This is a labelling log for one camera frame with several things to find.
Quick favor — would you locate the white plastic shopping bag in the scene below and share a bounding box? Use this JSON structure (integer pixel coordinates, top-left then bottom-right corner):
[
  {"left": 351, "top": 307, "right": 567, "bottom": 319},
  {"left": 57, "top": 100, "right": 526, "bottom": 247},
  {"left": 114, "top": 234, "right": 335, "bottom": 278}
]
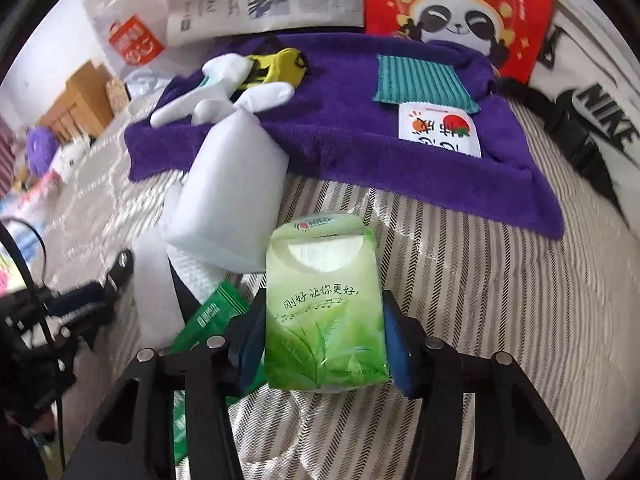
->
[{"left": 82, "top": 0, "right": 173, "bottom": 98}]

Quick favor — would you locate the white paper towel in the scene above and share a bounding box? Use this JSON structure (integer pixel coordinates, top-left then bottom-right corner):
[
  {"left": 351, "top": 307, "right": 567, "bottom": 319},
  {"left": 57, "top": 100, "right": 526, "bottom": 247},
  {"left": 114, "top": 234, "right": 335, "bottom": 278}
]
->
[{"left": 131, "top": 230, "right": 236, "bottom": 351}]

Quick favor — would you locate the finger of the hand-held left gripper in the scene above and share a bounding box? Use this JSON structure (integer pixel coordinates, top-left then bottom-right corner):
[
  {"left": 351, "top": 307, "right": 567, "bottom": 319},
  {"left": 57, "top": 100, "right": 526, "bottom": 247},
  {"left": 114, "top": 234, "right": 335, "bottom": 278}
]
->
[
  {"left": 0, "top": 282, "right": 106, "bottom": 318},
  {"left": 100, "top": 249, "right": 135, "bottom": 311}
]

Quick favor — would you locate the light green tissue pack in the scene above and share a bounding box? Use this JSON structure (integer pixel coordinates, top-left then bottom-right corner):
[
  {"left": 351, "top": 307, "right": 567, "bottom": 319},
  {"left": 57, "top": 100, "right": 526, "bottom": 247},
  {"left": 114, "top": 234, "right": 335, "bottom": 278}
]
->
[{"left": 264, "top": 214, "right": 392, "bottom": 392}]

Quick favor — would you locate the white sponge block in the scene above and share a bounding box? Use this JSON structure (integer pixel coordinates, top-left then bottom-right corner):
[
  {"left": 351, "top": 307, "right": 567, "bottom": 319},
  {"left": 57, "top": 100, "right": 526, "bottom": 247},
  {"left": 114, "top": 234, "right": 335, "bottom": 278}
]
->
[{"left": 165, "top": 109, "right": 291, "bottom": 273}]

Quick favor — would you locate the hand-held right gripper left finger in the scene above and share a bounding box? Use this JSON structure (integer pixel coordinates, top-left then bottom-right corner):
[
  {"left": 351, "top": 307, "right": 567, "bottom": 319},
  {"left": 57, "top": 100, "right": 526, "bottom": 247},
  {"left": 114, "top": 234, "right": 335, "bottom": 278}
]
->
[{"left": 62, "top": 290, "right": 268, "bottom": 480}]

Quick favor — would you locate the purple plush toy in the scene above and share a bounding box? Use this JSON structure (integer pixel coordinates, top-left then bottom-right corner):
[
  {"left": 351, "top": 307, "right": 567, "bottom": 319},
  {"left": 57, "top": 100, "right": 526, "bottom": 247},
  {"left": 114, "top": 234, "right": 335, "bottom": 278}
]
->
[{"left": 26, "top": 127, "right": 61, "bottom": 177}]

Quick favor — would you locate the patterned cardboard box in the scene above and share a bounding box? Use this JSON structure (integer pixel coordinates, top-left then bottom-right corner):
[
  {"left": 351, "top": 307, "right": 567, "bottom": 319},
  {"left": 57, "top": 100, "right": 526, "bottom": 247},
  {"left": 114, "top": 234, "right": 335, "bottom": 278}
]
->
[{"left": 105, "top": 76, "right": 130, "bottom": 111}]

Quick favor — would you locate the white tomato print sachet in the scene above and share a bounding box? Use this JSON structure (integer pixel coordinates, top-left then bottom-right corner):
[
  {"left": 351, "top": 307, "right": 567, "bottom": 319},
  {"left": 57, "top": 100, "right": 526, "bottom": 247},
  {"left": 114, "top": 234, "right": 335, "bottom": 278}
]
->
[{"left": 398, "top": 101, "right": 482, "bottom": 160}]

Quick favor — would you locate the white sock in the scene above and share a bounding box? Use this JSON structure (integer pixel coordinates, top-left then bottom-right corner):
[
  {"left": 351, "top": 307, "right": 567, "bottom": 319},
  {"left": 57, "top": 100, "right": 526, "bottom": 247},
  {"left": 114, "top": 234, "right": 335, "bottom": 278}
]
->
[{"left": 150, "top": 54, "right": 296, "bottom": 128}]

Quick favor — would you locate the beige waist bag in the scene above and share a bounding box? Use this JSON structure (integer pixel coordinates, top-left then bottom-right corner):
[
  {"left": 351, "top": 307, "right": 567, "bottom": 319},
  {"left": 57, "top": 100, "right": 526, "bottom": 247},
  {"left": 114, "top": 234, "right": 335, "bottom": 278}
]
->
[{"left": 495, "top": 0, "right": 640, "bottom": 241}]

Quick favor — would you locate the wooden furniture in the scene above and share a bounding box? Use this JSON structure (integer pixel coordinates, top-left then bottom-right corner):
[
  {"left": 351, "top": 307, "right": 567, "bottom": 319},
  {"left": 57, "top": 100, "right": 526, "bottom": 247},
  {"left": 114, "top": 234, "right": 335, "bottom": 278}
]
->
[{"left": 37, "top": 59, "right": 116, "bottom": 143}]

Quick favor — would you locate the teal striped cloth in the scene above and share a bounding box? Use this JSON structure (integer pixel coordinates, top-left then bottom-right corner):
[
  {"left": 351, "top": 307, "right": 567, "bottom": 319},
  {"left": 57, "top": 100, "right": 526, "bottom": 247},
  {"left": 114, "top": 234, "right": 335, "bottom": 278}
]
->
[{"left": 371, "top": 54, "right": 482, "bottom": 112}]

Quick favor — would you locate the white plush toy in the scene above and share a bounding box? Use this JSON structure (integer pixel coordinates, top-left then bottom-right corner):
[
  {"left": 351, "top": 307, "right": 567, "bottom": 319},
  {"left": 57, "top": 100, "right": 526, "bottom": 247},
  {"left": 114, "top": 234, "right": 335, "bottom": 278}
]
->
[{"left": 54, "top": 141, "right": 93, "bottom": 173}]

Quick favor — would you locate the folded newspaper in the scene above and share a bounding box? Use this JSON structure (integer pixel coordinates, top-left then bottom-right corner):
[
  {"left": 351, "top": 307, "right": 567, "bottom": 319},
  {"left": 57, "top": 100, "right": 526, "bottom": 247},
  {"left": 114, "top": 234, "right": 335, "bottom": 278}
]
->
[{"left": 165, "top": 0, "right": 366, "bottom": 50}]

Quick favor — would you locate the pink cloth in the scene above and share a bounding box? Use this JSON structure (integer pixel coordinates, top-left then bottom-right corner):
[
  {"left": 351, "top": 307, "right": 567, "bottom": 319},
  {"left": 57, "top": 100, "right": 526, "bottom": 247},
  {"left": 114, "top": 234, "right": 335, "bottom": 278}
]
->
[{"left": 0, "top": 170, "right": 61, "bottom": 221}]

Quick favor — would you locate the purple towel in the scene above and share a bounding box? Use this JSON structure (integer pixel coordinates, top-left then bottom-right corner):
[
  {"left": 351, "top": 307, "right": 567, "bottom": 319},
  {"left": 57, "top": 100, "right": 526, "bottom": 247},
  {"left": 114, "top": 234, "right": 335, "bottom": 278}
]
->
[{"left": 122, "top": 30, "right": 566, "bottom": 240}]

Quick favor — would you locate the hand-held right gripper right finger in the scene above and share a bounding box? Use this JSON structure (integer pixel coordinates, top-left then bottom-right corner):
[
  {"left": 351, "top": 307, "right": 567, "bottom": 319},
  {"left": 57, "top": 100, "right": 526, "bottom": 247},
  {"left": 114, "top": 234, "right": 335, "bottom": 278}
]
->
[{"left": 382, "top": 290, "right": 586, "bottom": 480}]

